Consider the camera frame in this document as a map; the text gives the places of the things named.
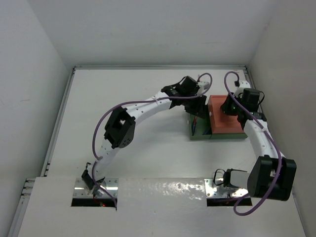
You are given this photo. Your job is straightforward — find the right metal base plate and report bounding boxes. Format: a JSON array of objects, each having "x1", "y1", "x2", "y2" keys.
[{"x1": 204, "y1": 178, "x2": 248, "y2": 199}]

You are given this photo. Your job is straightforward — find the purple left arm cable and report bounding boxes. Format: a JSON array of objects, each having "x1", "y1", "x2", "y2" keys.
[{"x1": 91, "y1": 73, "x2": 213, "y2": 207}]

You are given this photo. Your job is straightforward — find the metal base plate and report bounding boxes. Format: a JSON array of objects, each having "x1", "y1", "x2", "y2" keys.
[
  {"x1": 73, "y1": 178, "x2": 119, "y2": 198},
  {"x1": 204, "y1": 178, "x2": 248, "y2": 199}
]

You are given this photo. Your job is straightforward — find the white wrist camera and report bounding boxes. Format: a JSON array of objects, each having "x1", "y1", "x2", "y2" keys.
[
  {"x1": 197, "y1": 81, "x2": 210, "y2": 91},
  {"x1": 234, "y1": 79, "x2": 251, "y2": 93}
]

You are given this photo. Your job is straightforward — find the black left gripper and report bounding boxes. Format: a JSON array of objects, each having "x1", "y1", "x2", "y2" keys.
[{"x1": 181, "y1": 91, "x2": 206, "y2": 118}]

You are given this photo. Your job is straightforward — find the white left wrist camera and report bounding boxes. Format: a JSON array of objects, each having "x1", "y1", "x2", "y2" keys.
[{"x1": 197, "y1": 81, "x2": 210, "y2": 91}]

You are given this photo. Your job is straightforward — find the salmon red drawer box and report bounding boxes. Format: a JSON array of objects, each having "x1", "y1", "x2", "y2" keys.
[{"x1": 207, "y1": 95, "x2": 245, "y2": 135}]

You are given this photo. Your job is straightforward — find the green drawer box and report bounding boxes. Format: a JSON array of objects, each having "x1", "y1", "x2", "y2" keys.
[{"x1": 188, "y1": 114, "x2": 247, "y2": 140}]

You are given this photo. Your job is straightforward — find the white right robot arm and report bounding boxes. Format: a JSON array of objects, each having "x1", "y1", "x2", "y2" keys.
[{"x1": 221, "y1": 86, "x2": 297, "y2": 201}]

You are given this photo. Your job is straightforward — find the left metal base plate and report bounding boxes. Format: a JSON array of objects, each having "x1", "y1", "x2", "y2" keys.
[{"x1": 73, "y1": 178, "x2": 119, "y2": 198}]

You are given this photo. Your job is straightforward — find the white front cover board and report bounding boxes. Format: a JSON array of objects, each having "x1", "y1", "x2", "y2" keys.
[{"x1": 19, "y1": 177, "x2": 305, "y2": 237}]

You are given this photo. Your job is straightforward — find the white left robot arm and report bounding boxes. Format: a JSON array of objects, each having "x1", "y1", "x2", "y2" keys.
[{"x1": 81, "y1": 76, "x2": 212, "y2": 190}]

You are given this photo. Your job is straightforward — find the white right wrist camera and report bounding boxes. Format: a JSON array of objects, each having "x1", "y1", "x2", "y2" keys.
[{"x1": 234, "y1": 79, "x2": 251, "y2": 93}]

